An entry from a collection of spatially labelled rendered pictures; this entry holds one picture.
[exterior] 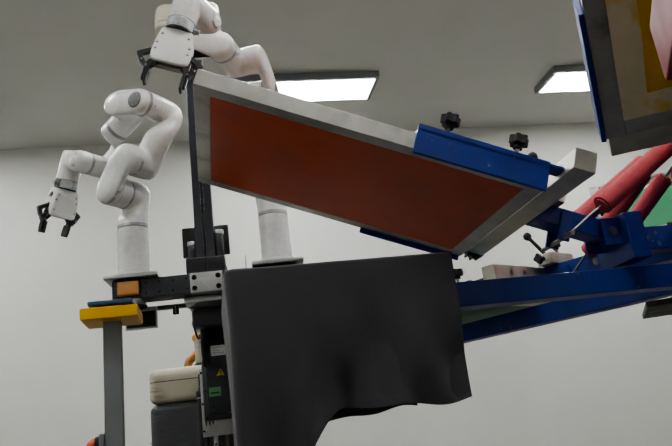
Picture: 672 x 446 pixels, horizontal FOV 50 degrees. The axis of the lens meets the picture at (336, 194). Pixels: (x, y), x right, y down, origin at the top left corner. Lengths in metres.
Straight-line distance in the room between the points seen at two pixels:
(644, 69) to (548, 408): 4.73
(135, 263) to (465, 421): 3.92
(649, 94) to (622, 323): 4.99
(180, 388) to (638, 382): 4.43
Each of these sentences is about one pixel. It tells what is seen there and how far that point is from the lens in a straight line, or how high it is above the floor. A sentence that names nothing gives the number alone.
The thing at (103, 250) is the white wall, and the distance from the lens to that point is 5.71.
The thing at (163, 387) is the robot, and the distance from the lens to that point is 2.73.
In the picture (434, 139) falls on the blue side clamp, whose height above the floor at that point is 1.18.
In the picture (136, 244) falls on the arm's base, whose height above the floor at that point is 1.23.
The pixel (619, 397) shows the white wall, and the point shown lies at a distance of 6.31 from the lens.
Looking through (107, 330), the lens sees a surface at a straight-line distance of 1.79.
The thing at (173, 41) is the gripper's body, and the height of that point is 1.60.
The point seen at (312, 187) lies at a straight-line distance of 1.87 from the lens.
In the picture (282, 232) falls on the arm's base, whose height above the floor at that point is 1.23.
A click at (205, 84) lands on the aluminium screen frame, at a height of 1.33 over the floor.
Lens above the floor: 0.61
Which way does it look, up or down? 18 degrees up
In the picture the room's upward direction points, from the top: 7 degrees counter-clockwise
